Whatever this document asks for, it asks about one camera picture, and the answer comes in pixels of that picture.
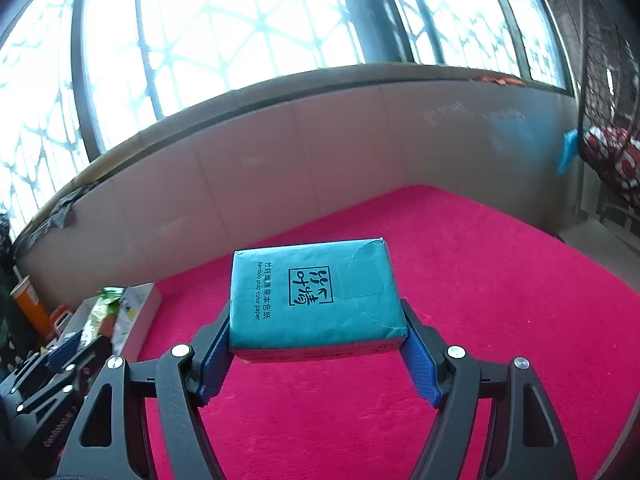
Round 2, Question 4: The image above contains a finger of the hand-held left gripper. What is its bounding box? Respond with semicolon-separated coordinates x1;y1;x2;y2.
30;332;112;378
10;374;89;419

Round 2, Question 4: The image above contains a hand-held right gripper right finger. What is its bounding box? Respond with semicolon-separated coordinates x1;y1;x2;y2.
400;300;586;480

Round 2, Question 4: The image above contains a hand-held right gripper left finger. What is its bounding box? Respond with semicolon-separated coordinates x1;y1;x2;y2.
55;300;233;480

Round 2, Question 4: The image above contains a green sachet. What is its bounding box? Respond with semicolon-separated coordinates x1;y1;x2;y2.
82;286;126;341

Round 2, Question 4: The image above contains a white cardboard tray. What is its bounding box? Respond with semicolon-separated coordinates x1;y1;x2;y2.
75;282;163;361

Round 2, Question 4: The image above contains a small teal eraser box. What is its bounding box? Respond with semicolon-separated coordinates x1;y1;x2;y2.
229;237;407;363

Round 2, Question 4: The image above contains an orange drink cup with straw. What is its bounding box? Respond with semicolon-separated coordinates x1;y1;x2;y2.
10;277;53;341

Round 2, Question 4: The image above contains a grey cloth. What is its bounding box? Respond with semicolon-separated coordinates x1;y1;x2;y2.
15;187;78;251

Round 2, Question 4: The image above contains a blue plastic piece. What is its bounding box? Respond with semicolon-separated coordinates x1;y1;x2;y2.
556;129;581;176

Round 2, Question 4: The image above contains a window with metal grille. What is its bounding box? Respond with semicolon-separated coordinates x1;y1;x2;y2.
0;0;576;231

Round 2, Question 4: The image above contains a red white patterned cloth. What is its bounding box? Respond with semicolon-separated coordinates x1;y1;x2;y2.
582;127;640;203

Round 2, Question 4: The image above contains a wire mesh rack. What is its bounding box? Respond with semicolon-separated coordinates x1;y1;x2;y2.
575;0;640;233

